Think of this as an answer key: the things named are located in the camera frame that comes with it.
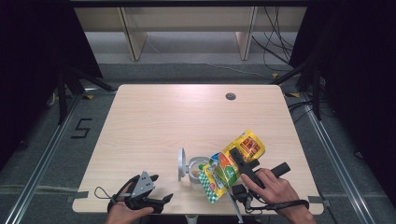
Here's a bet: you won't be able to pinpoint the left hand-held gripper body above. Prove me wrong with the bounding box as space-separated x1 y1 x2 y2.
106 170 164 216

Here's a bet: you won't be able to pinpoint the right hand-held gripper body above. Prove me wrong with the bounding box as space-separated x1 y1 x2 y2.
227 158 292 224

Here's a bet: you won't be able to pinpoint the yellow snack bag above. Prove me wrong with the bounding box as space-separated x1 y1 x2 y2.
198 129 266 204

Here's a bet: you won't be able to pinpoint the clear jar with grey lid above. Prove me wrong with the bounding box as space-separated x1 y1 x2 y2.
177 147 213 191

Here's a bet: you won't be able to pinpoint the person's right hand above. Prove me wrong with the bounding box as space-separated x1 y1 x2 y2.
240 167 302 216

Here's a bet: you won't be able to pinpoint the person's left hand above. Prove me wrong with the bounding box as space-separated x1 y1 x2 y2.
106 182 155 224

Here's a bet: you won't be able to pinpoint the grey tape strip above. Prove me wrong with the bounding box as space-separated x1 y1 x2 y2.
64 190 90 203
307 195 332 208

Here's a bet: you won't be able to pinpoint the black metal stand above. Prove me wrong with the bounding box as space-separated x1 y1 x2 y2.
270 57 327 121
56 65 117 126

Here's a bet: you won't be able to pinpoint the black curtain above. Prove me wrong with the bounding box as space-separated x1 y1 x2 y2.
0 0 105 162
289 0 396 200

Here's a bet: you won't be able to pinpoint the black wrist strap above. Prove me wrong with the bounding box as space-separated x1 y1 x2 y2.
263 199 310 212

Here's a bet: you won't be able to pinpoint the thin black strap loop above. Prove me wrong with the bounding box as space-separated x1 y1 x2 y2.
93 186 114 201

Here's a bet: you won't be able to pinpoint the metal floor rail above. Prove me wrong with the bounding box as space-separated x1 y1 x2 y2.
299 92 378 224
3 92 82 224

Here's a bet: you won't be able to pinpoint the black floor cables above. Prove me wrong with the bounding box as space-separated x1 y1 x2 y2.
287 99 314 124

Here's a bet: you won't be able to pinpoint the bundle of black cables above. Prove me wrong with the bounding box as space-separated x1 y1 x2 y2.
251 6 296 73

